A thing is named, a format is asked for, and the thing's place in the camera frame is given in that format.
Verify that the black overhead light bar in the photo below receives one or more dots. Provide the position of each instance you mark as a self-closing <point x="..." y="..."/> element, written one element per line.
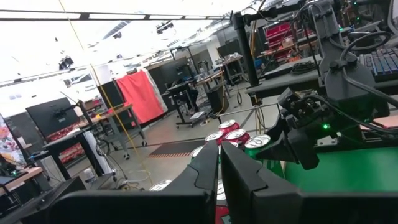
<point x="84" y="16"/>

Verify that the black monitor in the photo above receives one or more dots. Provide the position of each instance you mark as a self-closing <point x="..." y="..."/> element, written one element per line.
<point x="53" y="116"/>

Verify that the white utility cart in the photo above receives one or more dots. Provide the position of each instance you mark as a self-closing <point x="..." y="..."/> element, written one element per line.
<point x="96" y="149"/>

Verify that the white plastic bottle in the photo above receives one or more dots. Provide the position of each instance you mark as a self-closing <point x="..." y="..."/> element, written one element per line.
<point x="89" y="176"/>

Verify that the red storage bins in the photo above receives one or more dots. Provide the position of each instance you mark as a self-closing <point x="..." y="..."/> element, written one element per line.
<point x="276" y="31"/>

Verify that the red cloth panel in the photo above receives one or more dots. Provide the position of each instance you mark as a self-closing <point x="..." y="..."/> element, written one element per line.
<point x="140" y="96"/>

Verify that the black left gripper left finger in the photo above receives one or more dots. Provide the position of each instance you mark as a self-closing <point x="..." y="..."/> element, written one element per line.
<point x="186" y="205"/>

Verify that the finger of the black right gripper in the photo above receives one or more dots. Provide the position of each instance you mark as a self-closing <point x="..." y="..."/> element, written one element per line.
<point x="275" y="149"/>

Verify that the aluminium bracket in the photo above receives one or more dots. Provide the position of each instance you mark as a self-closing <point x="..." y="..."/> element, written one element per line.
<point x="326" y="141"/>

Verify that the red Coca-Cola Star Wars can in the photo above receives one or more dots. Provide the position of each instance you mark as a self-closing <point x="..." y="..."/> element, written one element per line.
<point x="237" y="136"/>

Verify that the wooden shelf with black frame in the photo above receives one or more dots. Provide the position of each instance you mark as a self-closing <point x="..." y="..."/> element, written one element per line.
<point x="248" y="109"/>

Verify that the grey rolling workbench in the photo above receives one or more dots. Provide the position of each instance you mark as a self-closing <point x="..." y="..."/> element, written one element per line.
<point x="118" y="112"/>

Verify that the black backlit keyboard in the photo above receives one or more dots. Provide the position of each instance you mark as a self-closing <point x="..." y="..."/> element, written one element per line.
<point x="382" y="62"/>

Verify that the black orange-striped floor mat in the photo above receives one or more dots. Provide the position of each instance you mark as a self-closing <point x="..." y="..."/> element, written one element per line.
<point x="177" y="147"/>

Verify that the black ceiling spotlight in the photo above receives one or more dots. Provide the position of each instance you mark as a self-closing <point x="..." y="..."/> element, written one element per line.
<point x="66" y="63"/>
<point x="164" y="26"/>

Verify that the black rolling stand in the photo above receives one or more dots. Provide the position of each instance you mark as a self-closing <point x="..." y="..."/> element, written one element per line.
<point x="178" y="102"/>

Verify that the black computer tower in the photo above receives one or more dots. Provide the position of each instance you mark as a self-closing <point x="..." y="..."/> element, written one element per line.
<point x="217" y="99"/>

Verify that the green table mat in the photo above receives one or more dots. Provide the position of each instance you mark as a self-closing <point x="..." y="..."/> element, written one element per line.
<point x="342" y="168"/>

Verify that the colourful floral poster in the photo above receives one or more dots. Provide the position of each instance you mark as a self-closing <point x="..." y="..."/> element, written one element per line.
<point x="9" y="143"/>

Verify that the white paper sheet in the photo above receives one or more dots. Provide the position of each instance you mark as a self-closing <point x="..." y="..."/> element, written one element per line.
<point x="197" y="115"/>

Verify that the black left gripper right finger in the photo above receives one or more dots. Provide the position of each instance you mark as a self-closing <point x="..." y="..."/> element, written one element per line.
<point x="264" y="202"/>

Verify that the grey desk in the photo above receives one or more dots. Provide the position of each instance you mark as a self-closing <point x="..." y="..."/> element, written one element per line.
<point x="280" y="84"/>

